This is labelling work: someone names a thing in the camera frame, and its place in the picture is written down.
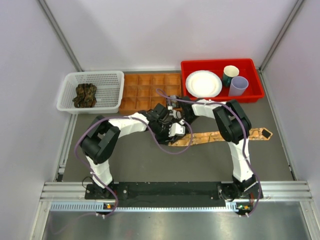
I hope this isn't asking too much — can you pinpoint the orange patterned tie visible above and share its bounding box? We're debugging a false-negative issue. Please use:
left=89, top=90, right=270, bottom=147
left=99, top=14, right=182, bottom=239
left=168, top=127, right=273, bottom=147

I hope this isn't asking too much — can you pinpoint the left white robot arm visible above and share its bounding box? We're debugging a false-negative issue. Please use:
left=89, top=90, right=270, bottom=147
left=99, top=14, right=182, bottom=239
left=80, top=103, right=186, bottom=199

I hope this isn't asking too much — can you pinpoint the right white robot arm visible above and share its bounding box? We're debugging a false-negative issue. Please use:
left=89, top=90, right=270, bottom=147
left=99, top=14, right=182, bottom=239
left=178, top=96, right=260, bottom=200

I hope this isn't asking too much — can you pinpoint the rolled dark patterned tie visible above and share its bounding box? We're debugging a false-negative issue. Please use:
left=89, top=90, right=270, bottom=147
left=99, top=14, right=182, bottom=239
left=169, top=95, right=180, bottom=109

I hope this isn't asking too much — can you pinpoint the white paper plate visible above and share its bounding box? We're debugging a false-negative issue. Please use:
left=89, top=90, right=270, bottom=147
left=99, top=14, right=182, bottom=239
left=185, top=70, right=223, bottom=98

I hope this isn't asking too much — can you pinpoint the orange compartment tray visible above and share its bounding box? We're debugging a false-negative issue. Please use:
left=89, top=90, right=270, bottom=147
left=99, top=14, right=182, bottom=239
left=119, top=73, right=182, bottom=115

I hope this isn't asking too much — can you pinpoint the red plastic bin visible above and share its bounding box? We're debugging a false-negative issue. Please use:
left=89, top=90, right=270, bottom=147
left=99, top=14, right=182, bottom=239
left=180, top=58, right=265, bottom=103

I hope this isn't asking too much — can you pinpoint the lavender plastic cup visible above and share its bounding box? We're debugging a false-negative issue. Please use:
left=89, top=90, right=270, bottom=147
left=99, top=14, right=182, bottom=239
left=228, top=76, right=249, bottom=97

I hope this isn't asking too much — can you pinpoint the green cup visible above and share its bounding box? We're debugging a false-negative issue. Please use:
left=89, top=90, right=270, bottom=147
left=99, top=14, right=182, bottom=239
left=222, top=65, right=240, bottom=88

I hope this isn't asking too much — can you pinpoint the white perforated plastic basket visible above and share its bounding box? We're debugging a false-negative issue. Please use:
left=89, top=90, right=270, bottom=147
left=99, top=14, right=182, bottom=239
left=56, top=70, right=125, bottom=114

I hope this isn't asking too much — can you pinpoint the dark camouflage tie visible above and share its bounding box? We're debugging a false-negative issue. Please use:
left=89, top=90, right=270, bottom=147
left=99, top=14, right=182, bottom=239
left=72, top=83, right=97, bottom=108

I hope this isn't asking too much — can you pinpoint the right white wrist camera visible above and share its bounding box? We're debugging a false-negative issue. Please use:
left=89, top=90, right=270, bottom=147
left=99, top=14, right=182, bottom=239
left=167, top=105, right=183, bottom=119

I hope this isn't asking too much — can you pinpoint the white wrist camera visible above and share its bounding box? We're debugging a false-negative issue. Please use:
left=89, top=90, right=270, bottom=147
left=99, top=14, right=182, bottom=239
left=167, top=105, right=183, bottom=119
left=168, top=119, right=186, bottom=137

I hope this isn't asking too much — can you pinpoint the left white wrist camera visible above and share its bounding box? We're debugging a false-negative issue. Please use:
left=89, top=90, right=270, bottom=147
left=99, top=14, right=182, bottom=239
left=168, top=119, right=186, bottom=137

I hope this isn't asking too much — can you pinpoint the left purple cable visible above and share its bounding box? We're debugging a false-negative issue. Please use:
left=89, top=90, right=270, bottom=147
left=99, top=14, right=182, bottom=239
left=74, top=115, right=194, bottom=220

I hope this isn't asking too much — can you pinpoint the purple cable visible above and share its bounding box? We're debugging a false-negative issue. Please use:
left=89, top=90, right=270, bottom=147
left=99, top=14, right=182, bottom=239
left=155, top=88, right=262, bottom=217
left=74, top=115, right=194, bottom=220

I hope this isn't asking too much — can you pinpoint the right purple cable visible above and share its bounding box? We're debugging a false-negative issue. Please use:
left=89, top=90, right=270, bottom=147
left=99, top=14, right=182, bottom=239
left=155, top=88, right=262, bottom=217

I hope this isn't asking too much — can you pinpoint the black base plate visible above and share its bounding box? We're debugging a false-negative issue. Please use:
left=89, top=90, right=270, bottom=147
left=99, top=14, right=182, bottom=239
left=84, top=180, right=263, bottom=208

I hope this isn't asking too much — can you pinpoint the slotted cable duct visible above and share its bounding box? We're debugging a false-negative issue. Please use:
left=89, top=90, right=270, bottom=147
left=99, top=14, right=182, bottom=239
left=50, top=201, right=251, bottom=213

